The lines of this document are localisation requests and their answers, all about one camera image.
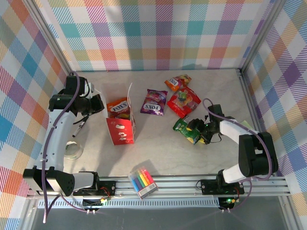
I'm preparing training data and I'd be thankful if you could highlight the green sticky note pad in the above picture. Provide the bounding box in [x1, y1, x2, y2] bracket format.
[239, 119, 252, 130]

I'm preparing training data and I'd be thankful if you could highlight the purple Fox's candy bag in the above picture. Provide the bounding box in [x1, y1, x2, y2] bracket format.
[140, 89, 168, 116]

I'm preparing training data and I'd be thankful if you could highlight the black marker pen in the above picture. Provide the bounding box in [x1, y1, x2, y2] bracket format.
[71, 116, 87, 138]

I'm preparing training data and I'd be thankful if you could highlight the aluminium table side rail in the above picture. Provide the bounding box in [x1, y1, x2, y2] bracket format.
[238, 69, 264, 135]

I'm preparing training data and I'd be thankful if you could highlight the orange fruit print candy bag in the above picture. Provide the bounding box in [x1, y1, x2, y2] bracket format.
[164, 74, 193, 92]

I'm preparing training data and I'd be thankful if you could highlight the pack of coloured markers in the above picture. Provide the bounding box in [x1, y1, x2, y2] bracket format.
[128, 166, 159, 200]

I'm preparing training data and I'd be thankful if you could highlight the green snack bag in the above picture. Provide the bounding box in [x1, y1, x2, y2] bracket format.
[172, 118, 202, 145]

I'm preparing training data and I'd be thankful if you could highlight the right circuit board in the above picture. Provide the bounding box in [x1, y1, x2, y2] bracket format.
[219, 196, 240, 209]

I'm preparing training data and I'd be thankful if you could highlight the clear tape roll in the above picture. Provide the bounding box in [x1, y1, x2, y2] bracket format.
[64, 140, 84, 160]

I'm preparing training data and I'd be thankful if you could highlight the aluminium frame post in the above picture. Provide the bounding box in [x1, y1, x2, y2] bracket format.
[238, 0, 288, 72]
[26, 0, 74, 72]

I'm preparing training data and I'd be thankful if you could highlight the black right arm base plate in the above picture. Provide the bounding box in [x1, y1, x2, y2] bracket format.
[200, 178, 245, 195]

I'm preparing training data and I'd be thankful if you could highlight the slotted grey cable duct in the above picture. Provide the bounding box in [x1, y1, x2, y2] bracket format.
[37, 197, 223, 209]

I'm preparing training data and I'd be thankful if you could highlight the left circuit board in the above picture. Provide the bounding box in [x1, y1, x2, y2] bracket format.
[83, 197, 113, 209]

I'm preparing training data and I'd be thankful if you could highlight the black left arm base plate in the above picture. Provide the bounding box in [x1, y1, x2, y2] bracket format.
[73, 179, 117, 196]

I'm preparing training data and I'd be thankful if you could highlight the aluminium mounting rail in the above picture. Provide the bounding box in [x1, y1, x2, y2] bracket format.
[26, 176, 292, 199]

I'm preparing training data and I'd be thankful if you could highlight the red fruit candy bag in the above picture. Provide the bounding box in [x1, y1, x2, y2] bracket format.
[166, 86, 201, 118]

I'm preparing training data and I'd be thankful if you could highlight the red and white paper bag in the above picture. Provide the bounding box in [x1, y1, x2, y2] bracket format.
[93, 82, 138, 146]

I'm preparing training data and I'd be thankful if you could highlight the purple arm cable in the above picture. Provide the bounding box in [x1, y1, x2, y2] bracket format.
[202, 97, 276, 213]
[42, 70, 96, 224]

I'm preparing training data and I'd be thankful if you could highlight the circuit board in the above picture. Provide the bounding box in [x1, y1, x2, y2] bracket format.
[83, 197, 113, 209]
[219, 196, 240, 209]

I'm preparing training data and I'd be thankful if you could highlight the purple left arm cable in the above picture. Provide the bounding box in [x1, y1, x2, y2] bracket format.
[42, 70, 96, 224]

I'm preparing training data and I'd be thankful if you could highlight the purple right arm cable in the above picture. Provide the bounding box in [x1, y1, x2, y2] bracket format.
[202, 97, 276, 213]

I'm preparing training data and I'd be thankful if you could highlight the orange Fox's candy bag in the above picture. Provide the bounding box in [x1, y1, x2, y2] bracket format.
[106, 97, 131, 120]

